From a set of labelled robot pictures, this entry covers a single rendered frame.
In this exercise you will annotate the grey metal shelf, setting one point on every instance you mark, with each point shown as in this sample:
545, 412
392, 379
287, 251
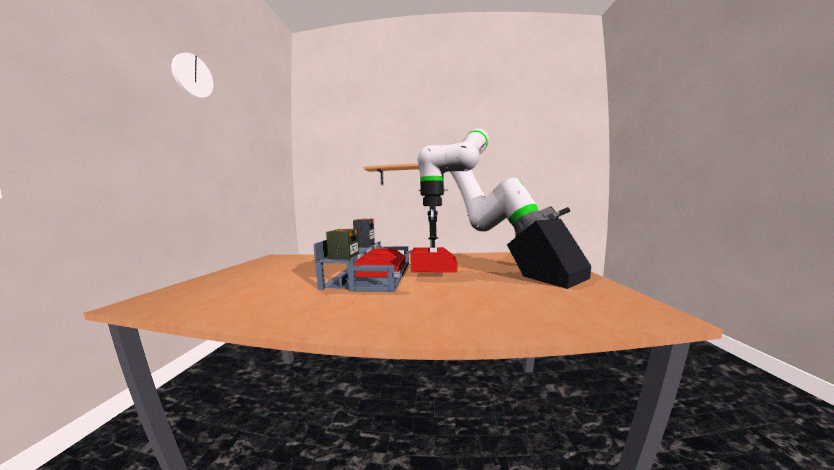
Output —
347, 278

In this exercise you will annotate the dark grey case with orange latches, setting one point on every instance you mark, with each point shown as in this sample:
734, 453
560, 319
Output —
365, 232

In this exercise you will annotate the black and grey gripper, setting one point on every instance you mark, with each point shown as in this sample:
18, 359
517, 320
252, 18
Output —
432, 202

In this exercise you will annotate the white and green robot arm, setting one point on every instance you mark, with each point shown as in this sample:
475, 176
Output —
509, 199

